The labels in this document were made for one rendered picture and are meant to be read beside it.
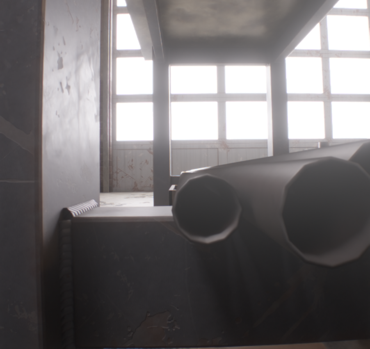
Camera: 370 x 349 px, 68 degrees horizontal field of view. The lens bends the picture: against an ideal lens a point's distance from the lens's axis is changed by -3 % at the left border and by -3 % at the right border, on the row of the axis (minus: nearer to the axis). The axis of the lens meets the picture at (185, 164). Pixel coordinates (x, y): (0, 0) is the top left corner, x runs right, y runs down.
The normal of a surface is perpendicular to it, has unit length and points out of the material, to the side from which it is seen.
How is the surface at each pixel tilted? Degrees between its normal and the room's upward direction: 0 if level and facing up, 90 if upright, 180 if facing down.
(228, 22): 180
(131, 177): 90
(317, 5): 90
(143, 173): 90
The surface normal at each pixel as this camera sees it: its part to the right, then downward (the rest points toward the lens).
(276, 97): 0.01, -0.03
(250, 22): 0.01, 1.00
